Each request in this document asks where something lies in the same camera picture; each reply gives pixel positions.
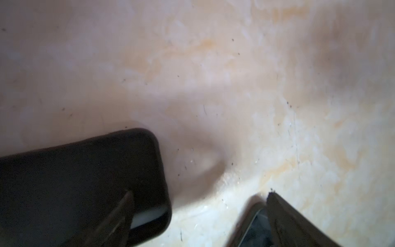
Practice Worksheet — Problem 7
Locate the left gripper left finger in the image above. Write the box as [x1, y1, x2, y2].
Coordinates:
[66, 190, 134, 247]

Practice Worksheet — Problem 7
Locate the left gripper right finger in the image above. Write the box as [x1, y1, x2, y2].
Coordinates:
[266, 192, 338, 247]

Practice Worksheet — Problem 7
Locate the black phone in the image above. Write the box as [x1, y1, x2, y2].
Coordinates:
[226, 202, 275, 247]

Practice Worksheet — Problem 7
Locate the black phone case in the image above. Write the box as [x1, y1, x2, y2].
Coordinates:
[1, 129, 172, 247]

